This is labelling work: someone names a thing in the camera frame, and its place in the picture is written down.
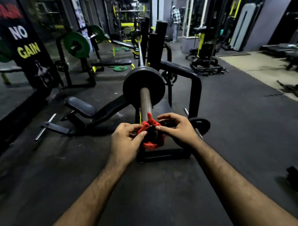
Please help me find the person's right hand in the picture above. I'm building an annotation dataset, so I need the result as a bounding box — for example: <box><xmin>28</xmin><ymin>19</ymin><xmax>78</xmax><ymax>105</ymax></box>
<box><xmin>155</xmin><ymin>113</ymin><xmax>201</xmax><ymax>150</ymax></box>

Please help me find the person's left hand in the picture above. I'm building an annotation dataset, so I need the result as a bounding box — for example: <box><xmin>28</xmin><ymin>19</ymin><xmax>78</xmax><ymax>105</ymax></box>
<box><xmin>109</xmin><ymin>123</ymin><xmax>148</xmax><ymax>168</ymax></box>

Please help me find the red barbell collar clamp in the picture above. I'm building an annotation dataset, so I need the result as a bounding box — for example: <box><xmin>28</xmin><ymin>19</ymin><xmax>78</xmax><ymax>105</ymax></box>
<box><xmin>137</xmin><ymin>112</ymin><xmax>166</xmax><ymax>151</ymax></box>

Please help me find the person's right forearm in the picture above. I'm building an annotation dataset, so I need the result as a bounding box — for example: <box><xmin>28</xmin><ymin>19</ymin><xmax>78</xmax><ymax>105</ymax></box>
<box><xmin>190</xmin><ymin>138</ymin><xmax>298</xmax><ymax>226</ymax></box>

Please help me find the person's left forearm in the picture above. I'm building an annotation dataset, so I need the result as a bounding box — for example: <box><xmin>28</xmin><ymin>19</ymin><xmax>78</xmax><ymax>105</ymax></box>
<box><xmin>53</xmin><ymin>159</ymin><xmax>132</xmax><ymax>226</ymax></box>

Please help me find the steel barbell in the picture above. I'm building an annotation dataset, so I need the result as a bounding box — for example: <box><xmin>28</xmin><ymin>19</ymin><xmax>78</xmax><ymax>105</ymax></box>
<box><xmin>137</xmin><ymin>37</ymin><xmax>154</xmax><ymax>122</ymax></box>

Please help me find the small black weight plate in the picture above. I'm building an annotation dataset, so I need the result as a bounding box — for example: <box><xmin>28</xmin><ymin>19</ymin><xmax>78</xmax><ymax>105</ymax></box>
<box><xmin>54</xmin><ymin>60</ymin><xmax>69</xmax><ymax>73</ymax></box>
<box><xmin>188</xmin><ymin>117</ymin><xmax>211</xmax><ymax>137</ymax></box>
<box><xmin>161</xmin><ymin>70</ymin><xmax>178</xmax><ymax>86</ymax></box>

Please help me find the large black weight plate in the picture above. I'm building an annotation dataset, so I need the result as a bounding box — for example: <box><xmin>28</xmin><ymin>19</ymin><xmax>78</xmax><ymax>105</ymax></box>
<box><xmin>122</xmin><ymin>66</ymin><xmax>166</xmax><ymax>109</ymax></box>

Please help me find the black incline bench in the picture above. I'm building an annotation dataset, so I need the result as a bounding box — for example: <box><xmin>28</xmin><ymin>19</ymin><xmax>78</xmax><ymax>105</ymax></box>
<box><xmin>41</xmin><ymin>94</ymin><xmax>131</xmax><ymax>137</ymax></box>

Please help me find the black flat bench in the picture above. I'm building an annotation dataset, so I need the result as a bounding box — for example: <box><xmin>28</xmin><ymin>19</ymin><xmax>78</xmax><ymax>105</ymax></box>
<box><xmin>91</xmin><ymin>58</ymin><xmax>133</xmax><ymax>67</ymax></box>

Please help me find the black rack with green plates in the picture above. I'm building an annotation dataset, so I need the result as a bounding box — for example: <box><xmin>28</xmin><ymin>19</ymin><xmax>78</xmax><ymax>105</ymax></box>
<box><xmin>54</xmin><ymin>26</ymin><xmax>106</xmax><ymax>88</ymax></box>

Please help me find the steel peg bar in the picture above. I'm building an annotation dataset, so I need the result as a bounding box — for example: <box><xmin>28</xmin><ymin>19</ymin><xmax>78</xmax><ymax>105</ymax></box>
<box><xmin>34</xmin><ymin>113</ymin><xmax>57</xmax><ymax>142</ymax></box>

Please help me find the large green weight plate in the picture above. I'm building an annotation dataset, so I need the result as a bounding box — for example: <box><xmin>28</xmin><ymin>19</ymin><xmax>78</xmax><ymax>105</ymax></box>
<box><xmin>63</xmin><ymin>31</ymin><xmax>91</xmax><ymax>59</ymax></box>
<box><xmin>89</xmin><ymin>25</ymin><xmax>106</xmax><ymax>44</ymax></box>

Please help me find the grey leaning mat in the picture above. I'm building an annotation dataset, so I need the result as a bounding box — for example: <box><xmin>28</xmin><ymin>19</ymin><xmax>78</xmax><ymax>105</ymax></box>
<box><xmin>229</xmin><ymin>2</ymin><xmax>257</xmax><ymax>52</ymax></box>

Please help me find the dark floor object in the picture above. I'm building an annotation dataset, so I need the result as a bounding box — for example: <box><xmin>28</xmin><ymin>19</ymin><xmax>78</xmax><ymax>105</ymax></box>
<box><xmin>276</xmin><ymin>80</ymin><xmax>298</xmax><ymax>97</ymax></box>

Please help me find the black floor equipment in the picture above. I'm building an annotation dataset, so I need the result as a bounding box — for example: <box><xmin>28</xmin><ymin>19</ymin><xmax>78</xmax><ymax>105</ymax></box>
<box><xmin>286</xmin><ymin>165</ymin><xmax>298</xmax><ymax>192</ymax></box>

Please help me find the black padded bench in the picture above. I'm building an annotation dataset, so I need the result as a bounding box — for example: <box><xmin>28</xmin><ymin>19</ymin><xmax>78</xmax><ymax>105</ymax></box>
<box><xmin>259</xmin><ymin>43</ymin><xmax>298</xmax><ymax>71</ymax></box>

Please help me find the black barbell rack frame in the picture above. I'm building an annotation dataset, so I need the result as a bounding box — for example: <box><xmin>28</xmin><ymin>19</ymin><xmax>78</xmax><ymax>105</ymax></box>
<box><xmin>135</xmin><ymin>20</ymin><xmax>203</xmax><ymax>164</ymax></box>

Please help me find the black yellow cable machine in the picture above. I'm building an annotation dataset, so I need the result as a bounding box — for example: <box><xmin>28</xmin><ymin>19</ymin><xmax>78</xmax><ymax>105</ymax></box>
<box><xmin>185</xmin><ymin>0</ymin><xmax>229</xmax><ymax>76</ymax></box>

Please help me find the black printed wall banner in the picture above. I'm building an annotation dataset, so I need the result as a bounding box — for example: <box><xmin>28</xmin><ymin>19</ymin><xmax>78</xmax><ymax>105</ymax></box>
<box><xmin>0</xmin><ymin>0</ymin><xmax>61</xmax><ymax>94</ymax></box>

